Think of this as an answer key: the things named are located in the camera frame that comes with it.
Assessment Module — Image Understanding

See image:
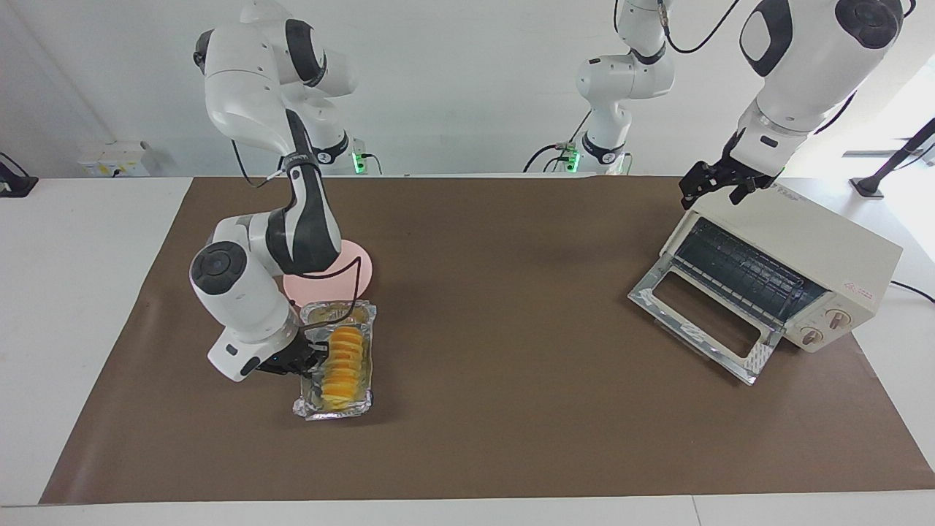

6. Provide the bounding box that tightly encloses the black oven power cord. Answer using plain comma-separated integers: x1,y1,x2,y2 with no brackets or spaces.
890,281,935,305

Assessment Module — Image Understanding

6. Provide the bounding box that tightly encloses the cream toaster oven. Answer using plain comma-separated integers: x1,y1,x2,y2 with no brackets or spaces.
660,183,904,354

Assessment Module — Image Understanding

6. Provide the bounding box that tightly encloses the aluminium foil tray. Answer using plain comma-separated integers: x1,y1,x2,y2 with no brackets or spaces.
293,300,378,422

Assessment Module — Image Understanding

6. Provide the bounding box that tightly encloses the black oven wire rack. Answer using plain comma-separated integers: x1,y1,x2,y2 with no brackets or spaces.
672,218,828,324

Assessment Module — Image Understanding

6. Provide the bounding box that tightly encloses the black camera stand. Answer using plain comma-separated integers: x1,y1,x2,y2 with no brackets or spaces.
850,117,935,199

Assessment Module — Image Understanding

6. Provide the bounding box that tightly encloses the black clamp base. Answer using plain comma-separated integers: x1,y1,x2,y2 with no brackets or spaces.
0,152,39,199

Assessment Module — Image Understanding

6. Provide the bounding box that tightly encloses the white wall socket box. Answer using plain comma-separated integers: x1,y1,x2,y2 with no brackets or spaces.
78,142,151,178

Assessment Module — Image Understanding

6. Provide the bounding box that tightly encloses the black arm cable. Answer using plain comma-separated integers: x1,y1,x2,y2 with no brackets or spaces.
656,0,857,137
232,139,364,346

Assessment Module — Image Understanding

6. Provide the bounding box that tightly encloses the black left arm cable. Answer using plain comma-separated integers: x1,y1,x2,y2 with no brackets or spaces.
656,0,857,137

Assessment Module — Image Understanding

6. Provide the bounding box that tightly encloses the pink round plate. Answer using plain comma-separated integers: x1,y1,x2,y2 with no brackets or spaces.
283,241,375,309

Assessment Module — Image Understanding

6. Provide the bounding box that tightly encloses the brown table mat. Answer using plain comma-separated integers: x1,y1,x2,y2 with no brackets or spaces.
39,176,935,505

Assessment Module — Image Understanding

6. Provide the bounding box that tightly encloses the glass oven door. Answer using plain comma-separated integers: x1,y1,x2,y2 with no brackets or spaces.
627,264,785,386

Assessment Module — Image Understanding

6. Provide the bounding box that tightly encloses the sliced yellow bread loaf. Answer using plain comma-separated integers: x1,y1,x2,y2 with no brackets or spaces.
321,327,365,412

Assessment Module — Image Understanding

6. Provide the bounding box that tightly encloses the black left base cable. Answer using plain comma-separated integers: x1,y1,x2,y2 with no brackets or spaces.
522,110,592,174

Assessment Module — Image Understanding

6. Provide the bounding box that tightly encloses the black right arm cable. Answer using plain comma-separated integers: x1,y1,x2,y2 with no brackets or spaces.
232,139,364,346

